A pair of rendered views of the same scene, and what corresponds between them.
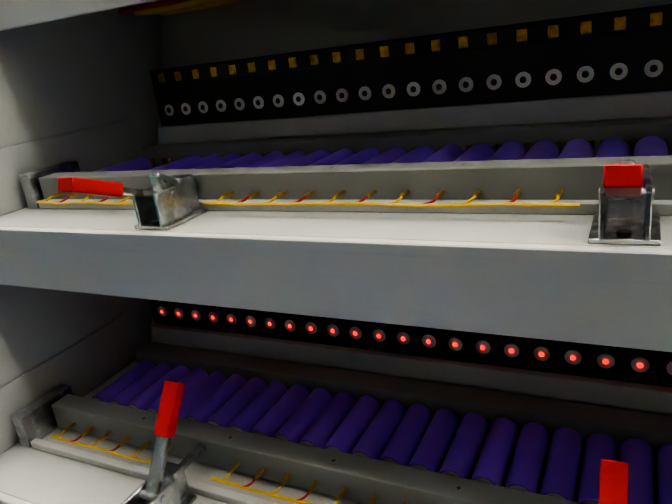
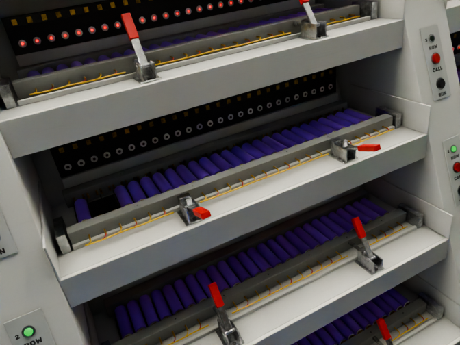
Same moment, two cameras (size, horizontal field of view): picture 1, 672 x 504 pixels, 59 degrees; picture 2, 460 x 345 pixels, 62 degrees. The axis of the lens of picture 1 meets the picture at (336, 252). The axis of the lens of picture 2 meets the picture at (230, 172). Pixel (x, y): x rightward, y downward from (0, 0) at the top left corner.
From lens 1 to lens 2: 0.46 m
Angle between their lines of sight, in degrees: 47
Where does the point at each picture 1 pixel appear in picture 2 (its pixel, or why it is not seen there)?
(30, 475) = not seen: outside the picture
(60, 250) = (144, 257)
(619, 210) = (337, 152)
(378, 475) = (286, 267)
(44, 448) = not seen: outside the picture
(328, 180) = (245, 172)
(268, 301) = (257, 225)
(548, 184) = (313, 150)
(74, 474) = not seen: outside the picture
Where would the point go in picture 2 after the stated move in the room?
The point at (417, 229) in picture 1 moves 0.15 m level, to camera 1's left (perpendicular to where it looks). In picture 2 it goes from (295, 177) to (234, 215)
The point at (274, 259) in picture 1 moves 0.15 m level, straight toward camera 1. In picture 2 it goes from (260, 208) to (365, 198)
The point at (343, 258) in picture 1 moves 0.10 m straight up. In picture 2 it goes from (285, 196) to (267, 130)
